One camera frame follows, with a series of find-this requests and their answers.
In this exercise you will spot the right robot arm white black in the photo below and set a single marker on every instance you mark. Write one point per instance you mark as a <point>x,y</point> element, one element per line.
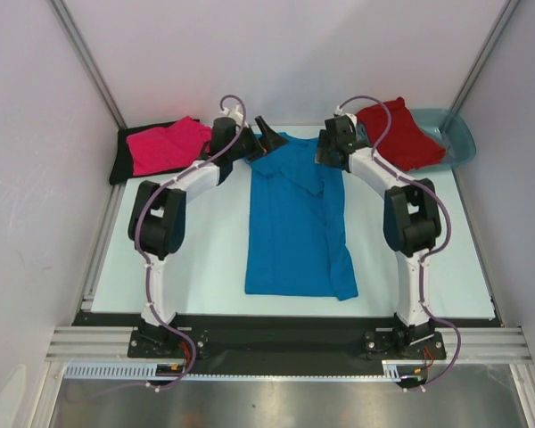
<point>411,227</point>

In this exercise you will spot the red t shirt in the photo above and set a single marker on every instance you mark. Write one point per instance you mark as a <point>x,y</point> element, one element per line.
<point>405,146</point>

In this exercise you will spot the pink folded t shirt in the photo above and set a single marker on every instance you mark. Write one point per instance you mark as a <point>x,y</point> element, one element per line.
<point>161,149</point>

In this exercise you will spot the blue t shirt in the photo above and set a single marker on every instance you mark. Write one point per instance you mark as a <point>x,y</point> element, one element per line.
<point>297,234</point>

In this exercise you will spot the right aluminium corner post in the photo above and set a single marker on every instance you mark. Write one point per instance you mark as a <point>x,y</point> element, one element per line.
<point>497,31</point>

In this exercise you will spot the left aluminium corner post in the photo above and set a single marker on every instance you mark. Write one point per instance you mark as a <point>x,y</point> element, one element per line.
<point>80,47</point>

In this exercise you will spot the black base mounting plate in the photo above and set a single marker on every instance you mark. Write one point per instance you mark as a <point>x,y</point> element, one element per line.
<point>247,345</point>

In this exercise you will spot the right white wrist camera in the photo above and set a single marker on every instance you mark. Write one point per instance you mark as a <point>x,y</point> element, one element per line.
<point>339,111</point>

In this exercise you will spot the aluminium corner post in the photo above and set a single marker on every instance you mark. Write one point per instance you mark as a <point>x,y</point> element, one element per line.
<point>497,31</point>
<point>80,47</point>

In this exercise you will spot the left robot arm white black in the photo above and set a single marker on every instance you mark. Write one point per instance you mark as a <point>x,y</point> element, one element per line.
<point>158,219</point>

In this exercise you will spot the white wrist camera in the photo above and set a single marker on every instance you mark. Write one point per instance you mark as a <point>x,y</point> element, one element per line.
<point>339,111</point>
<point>236,113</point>

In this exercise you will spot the white slotted cable duct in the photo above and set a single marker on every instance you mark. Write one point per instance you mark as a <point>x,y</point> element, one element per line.
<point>156,372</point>

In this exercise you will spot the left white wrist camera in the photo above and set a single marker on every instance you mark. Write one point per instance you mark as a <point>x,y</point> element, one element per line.
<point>236,113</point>

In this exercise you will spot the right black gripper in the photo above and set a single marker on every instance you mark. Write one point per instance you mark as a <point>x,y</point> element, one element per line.
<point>322,148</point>

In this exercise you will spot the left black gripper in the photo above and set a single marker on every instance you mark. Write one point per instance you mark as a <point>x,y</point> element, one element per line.
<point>269,141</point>

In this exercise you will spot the teal plastic basin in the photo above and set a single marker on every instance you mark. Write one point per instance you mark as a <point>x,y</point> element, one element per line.
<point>449,131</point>

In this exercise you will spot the black folded t shirt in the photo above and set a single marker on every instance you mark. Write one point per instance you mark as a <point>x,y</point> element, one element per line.
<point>122,166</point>

